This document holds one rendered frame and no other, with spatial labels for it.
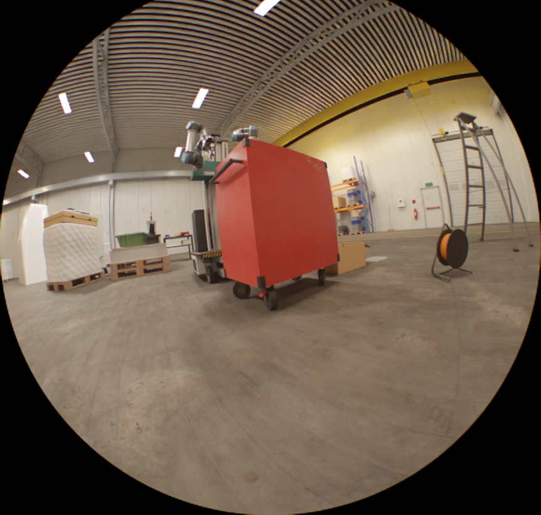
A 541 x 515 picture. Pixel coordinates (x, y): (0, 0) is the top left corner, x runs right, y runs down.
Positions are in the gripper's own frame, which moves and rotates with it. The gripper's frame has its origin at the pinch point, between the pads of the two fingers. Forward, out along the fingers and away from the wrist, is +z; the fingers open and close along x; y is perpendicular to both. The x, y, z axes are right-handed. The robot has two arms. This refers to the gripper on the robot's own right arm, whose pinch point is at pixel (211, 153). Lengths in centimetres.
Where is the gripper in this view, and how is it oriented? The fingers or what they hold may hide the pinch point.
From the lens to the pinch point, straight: 170.5
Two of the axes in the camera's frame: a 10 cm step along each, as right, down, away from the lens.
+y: -5.0, 4.2, 7.6
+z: 4.5, 8.7, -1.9
